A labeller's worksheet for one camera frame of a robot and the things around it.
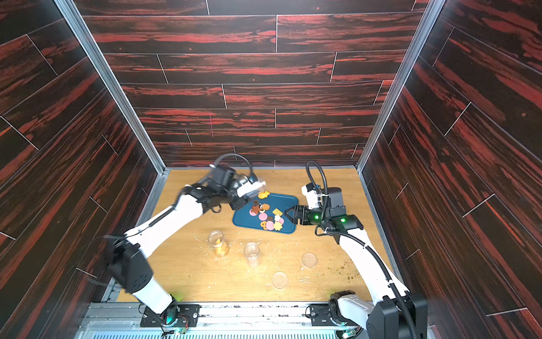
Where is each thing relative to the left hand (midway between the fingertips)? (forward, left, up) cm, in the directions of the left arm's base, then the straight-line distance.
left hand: (247, 191), depth 84 cm
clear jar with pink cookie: (-3, -1, +6) cm, 7 cm away
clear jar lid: (-19, -26, -22) cm, 39 cm away
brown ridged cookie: (+6, -6, -19) cm, 21 cm away
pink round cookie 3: (-4, -9, -20) cm, 22 cm away
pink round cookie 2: (+1, -5, -20) cm, 20 cm away
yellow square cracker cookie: (+4, -12, -20) cm, 24 cm away
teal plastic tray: (+4, -7, -20) cm, 22 cm away
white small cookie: (0, -12, -20) cm, 23 cm away
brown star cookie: (+5, -2, -19) cm, 20 cm away
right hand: (-7, -20, -2) cm, 21 cm away
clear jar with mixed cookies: (-17, -2, -20) cm, 27 cm away
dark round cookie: (0, -9, -20) cm, 22 cm away
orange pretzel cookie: (-4, -6, -20) cm, 21 cm away
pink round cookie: (+3, 0, -20) cm, 21 cm away
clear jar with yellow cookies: (-13, +14, -16) cm, 25 cm away
